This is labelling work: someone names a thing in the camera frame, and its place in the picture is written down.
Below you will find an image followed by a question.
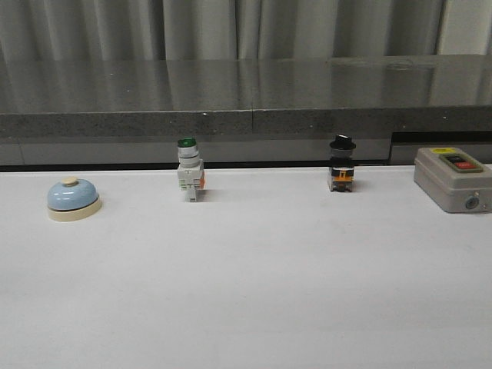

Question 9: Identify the blue and cream desk bell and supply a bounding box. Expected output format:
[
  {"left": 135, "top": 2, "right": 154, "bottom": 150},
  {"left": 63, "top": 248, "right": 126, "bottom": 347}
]
[{"left": 47, "top": 177, "right": 102, "bottom": 222}]

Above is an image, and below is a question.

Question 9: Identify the grey stone counter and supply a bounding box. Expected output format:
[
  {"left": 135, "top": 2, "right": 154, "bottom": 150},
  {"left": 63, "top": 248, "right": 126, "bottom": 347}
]
[{"left": 1, "top": 55, "right": 491, "bottom": 168}]

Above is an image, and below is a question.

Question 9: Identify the grey pleated curtain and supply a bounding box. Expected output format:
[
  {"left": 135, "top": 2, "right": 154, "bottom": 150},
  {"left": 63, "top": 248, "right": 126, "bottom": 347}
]
[{"left": 1, "top": 1, "right": 491, "bottom": 62}]

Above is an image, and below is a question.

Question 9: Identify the green pushbutton switch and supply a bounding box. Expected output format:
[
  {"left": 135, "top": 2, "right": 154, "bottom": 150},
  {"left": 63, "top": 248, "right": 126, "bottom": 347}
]
[{"left": 177, "top": 137, "right": 205, "bottom": 201}]

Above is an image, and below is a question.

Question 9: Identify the black selector switch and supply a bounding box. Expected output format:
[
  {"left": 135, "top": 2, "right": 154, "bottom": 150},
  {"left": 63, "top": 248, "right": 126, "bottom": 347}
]
[{"left": 327, "top": 135, "right": 357, "bottom": 192}]

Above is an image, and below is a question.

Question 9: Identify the grey start-stop switch box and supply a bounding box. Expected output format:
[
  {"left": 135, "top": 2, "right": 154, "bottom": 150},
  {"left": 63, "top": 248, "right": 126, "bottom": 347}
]
[{"left": 414, "top": 147, "right": 491, "bottom": 214}]

